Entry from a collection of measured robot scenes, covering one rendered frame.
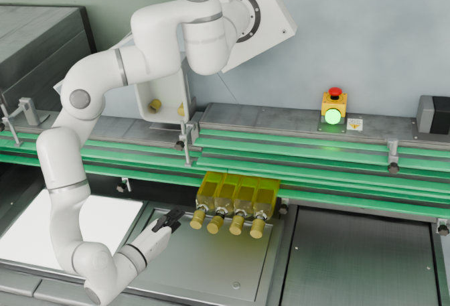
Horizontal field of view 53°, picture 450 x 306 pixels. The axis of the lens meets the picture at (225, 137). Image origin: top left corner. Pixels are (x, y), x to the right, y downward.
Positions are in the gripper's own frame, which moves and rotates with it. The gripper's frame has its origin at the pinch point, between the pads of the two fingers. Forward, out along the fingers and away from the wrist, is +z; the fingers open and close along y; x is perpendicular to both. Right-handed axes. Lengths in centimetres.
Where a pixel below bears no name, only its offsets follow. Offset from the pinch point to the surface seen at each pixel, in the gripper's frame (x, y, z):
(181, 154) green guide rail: 17.1, -8.6, 26.7
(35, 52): 105, -28, 40
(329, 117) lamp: -16, 22, 46
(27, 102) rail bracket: 74, -18, 12
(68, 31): 113, -30, 65
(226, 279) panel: -19.2, -14.3, 4.3
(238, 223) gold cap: -13.4, -0.9, 12.2
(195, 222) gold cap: -3.2, -5.6, 7.0
